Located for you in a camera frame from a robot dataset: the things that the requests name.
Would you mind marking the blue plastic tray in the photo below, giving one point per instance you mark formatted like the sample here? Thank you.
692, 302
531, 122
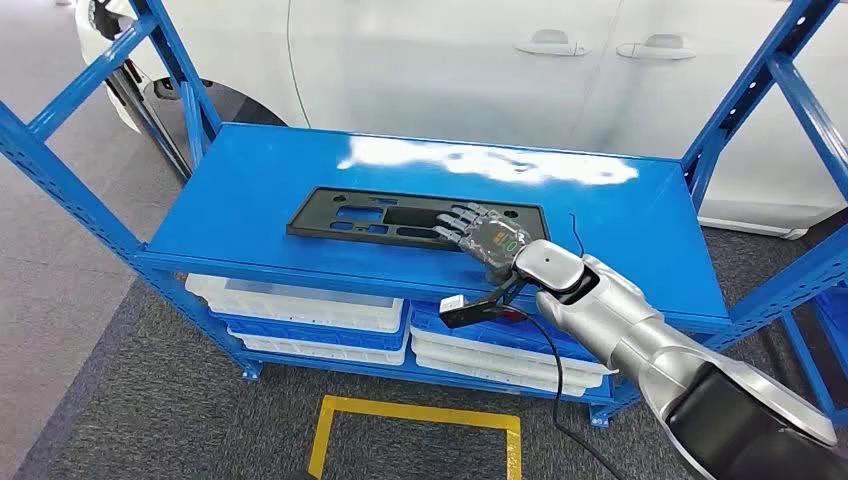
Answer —
318, 336

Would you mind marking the blue metal shelf rack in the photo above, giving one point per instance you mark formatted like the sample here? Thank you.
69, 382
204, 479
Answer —
265, 172

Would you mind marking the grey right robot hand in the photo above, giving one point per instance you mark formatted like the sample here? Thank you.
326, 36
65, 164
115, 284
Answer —
490, 238

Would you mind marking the yellow floor tape square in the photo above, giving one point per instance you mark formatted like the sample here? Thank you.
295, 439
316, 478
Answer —
411, 412

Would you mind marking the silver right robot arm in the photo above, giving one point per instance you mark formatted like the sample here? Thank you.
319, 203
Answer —
649, 331

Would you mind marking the white car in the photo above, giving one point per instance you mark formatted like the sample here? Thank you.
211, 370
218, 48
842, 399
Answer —
430, 66

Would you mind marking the white plastic tray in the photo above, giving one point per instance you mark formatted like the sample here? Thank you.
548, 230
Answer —
503, 361
298, 305
497, 381
318, 351

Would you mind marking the black plastic frame part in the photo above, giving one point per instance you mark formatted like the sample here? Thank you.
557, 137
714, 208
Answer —
318, 218

